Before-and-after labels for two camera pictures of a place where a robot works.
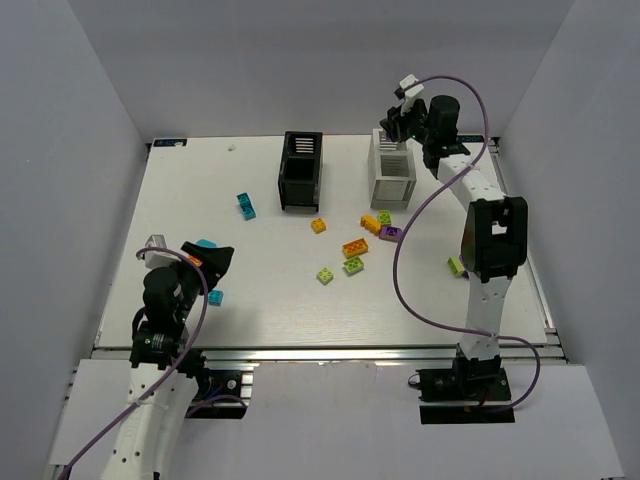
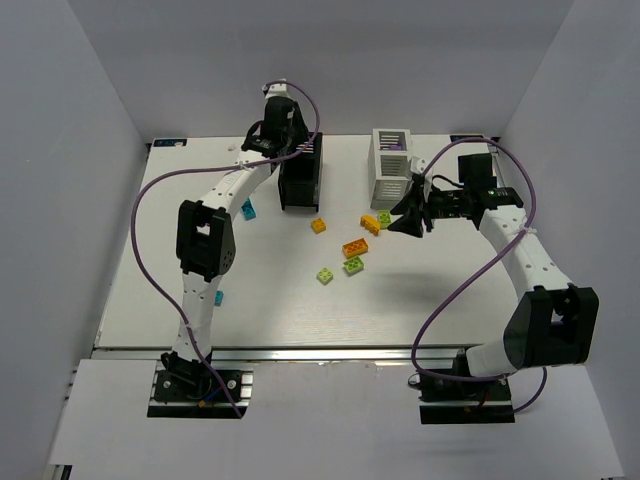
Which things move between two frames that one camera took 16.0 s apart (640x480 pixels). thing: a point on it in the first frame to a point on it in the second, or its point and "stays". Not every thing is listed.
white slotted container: (392, 176) stays
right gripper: (395, 124) to (426, 204)
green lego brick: (385, 217) stays
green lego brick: (354, 264) stays
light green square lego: (325, 276) stays
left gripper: (198, 263) to (293, 138)
